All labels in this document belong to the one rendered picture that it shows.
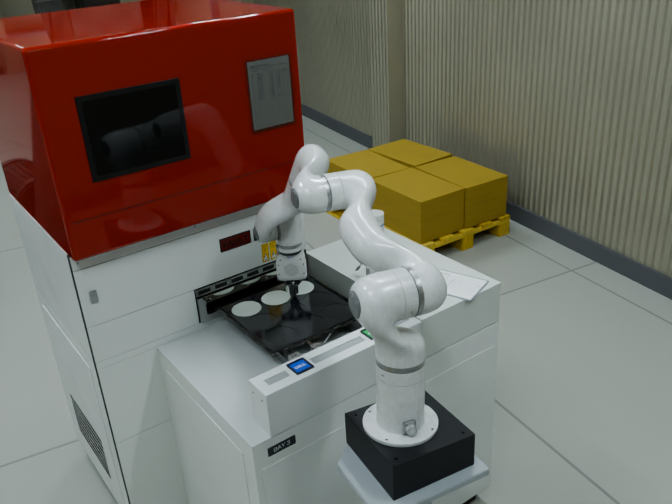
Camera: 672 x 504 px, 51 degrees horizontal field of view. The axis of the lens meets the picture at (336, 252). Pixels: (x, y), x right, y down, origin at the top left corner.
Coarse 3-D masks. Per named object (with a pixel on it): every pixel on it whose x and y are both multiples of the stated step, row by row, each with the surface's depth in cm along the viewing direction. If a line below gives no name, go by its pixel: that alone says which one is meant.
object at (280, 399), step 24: (360, 336) 206; (312, 360) 197; (336, 360) 196; (360, 360) 201; (264, 384) 188; (288, 384) 187; (312, 384) 192; (336, 384) 198; (360, 384) 204; (264, 408) 187; (288, 408) 190; (312, 408) 195
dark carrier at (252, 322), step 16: (272, 288) 247; (320, 288) 245; (288, 304) 237; (304, 304) 236; (320, 304) 236; (336, 304) 235; (240, 320) 229; (256, 320) 229; (272, 320) 228; (288, 320) 228; (304, 320) 227; (320, 320) 227; (336, 320) 226; (256, 336) 220; (272, 336) 220; (288, 336) 219; (304, 336) 219
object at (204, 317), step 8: (272, 272) 250; (248, 280) 245; (256, 280) 246; (264, 280) 249; (224, 288) 241; (232, 288) 241; (240, 288) 243; (200, 296) 236; (208, 296) 237; (216, 296) 239; (224, 296) 241; (200, 304) 236; (200, 312) 237; (208, 312) 240; (216, 312) 241; (200, 320) 239; (208, 320) 240
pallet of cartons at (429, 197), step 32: (352, 160) 511; (384, 160) 507; (416, 160) 503; (448, 160) 500; (384, 192) 463; (416, 192) 448; (448, 192) 445; (480, 192) 458; (384, 224) 474; (416, 224) 443; (448, 224) 454; (480, 224) 468
